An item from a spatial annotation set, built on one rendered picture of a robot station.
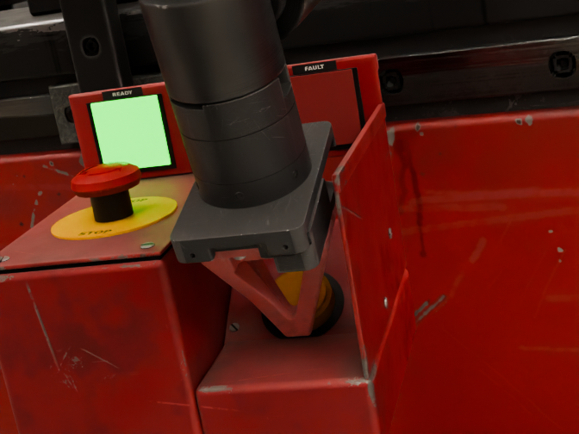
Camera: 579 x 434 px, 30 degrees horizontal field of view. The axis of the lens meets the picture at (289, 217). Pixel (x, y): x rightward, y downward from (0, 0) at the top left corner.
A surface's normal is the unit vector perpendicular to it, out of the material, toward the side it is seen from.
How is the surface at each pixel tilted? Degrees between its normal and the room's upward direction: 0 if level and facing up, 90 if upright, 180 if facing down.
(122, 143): 90
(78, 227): 0
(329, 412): 90
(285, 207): 16
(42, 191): 90
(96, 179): 33
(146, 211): 0
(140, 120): 90
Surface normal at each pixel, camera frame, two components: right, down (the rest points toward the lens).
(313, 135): -0.22, -0.83
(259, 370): -0.17, -0.95
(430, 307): -0.36, 0.33
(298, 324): -0.12, 0.69
